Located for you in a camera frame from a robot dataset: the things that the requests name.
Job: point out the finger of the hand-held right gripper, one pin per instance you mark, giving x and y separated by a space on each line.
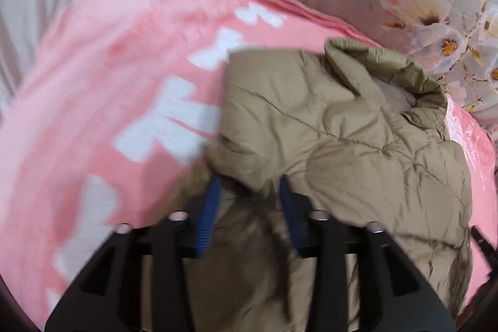
485 244

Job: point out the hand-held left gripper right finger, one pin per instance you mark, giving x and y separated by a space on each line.
288 215

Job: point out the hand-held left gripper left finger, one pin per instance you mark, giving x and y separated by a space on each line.
208 217

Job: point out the tan quilted puffer jacket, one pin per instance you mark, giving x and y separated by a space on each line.
311 129

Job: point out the pink blanket with white print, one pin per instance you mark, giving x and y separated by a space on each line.
97 91

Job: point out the white cloth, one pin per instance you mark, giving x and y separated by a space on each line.
35 1

